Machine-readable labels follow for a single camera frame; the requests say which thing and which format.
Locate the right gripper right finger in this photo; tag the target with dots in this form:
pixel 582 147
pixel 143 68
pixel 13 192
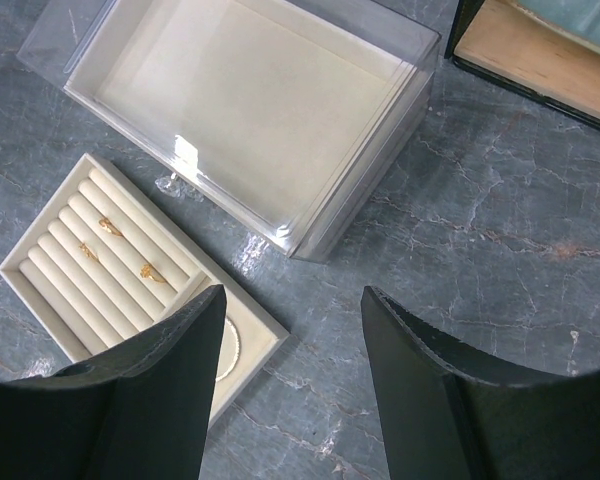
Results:
pixel 451 411

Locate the light blue rectangular plate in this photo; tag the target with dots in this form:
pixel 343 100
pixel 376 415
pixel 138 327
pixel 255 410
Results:
pixel 578 21

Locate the black wire shelf rack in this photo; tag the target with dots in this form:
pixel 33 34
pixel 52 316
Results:
pixel 507 44

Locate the beige jewelry tray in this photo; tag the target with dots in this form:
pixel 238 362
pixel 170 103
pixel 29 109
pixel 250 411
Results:
pixel 102 263

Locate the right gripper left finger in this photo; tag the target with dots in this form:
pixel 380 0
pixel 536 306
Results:
pixel 139 410

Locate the beige jewelry box with lid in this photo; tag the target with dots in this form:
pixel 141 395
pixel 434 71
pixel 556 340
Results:
pixel 286 114

